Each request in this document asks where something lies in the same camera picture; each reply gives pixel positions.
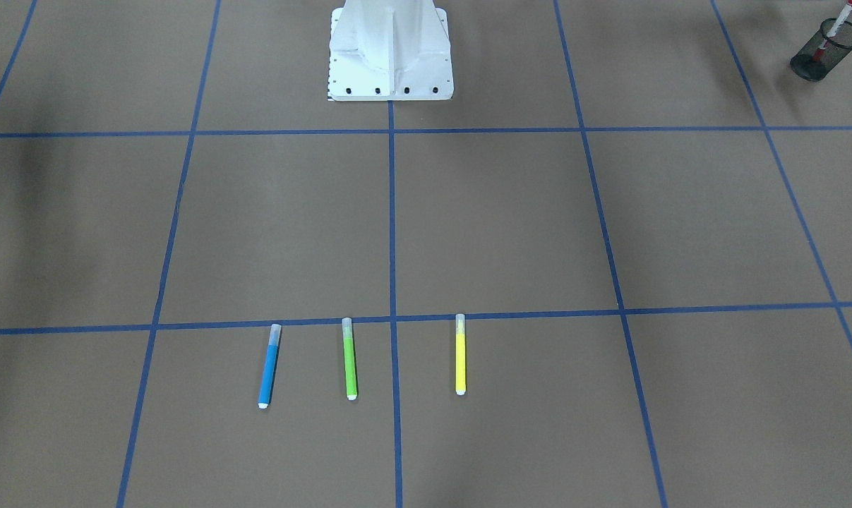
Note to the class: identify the blue highlighter pen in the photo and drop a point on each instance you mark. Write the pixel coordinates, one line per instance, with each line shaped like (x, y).
(269, 367)

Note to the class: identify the red white marker pen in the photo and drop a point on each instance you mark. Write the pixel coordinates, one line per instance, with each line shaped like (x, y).
(838, 21)

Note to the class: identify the yellow highlighter pen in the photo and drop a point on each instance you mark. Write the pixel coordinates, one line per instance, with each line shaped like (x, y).
(460, 354)

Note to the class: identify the green highlighter pen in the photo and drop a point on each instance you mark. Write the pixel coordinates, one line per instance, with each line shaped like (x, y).
(348, 353)

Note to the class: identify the black mesh cup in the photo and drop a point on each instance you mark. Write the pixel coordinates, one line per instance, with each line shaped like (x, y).
(802, 63)

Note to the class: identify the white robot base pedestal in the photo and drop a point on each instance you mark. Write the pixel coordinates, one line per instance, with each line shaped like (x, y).
(390, 51)

